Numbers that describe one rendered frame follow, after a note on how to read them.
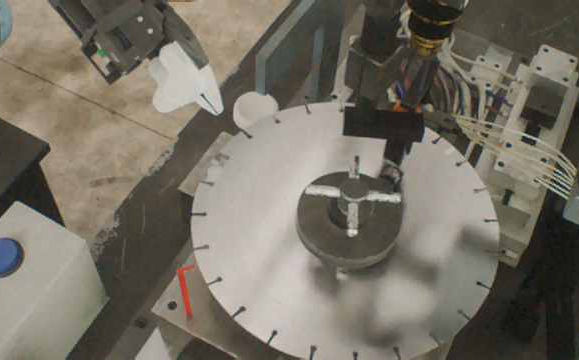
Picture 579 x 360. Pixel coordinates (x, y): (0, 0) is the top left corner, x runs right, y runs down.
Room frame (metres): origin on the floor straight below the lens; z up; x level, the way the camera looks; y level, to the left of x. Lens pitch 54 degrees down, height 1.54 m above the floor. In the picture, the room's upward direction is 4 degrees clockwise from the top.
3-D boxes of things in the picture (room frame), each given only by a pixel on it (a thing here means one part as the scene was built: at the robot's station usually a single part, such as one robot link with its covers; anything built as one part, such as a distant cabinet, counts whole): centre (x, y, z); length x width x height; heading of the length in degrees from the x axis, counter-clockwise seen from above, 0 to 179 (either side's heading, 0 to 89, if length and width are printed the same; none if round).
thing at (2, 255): (0.34, 0.31, 0.90); 0.04 x 0.04 x 0.02
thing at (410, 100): (0.56, -0.15, 0.95); 0.10 x 0.03 x 0.07; 155
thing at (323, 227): (0.39, -0.07, 0.96); 0.11 x 0.11 x 0.03
